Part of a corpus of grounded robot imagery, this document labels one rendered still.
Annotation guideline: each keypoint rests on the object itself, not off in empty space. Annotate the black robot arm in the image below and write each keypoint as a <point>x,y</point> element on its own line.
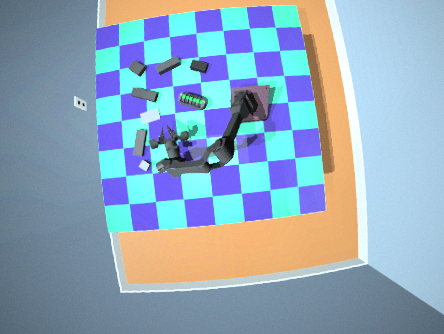
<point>223,148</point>

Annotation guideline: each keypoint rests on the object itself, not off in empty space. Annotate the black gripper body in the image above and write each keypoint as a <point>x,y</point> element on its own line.
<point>170,144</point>

